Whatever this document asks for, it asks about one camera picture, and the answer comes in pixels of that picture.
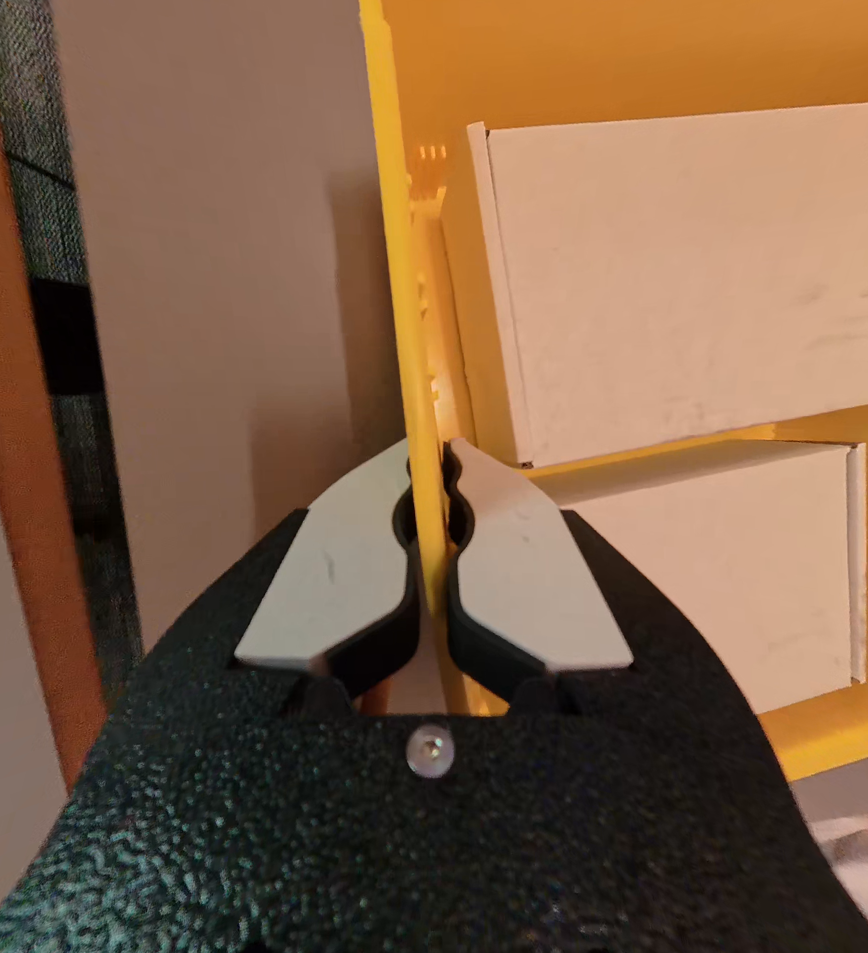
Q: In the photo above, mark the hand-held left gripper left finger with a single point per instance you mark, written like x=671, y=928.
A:
x=330, y=588

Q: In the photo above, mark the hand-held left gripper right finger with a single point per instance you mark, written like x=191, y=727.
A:
x=531, y=588

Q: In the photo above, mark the large yellow plastic bin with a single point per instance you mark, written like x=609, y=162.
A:
x=628, y=59

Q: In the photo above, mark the white cardboard box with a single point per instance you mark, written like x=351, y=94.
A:
x=739, y=566
x=687, y=275

